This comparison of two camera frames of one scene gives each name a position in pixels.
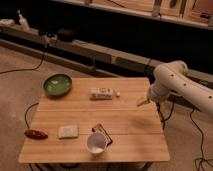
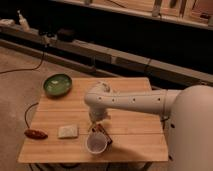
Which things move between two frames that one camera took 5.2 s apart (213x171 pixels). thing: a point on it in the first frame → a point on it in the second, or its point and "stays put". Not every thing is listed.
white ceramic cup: [96, 143] stays put
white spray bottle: [23, 22] stays put
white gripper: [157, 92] → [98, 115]
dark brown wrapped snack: [98, 128] stays put
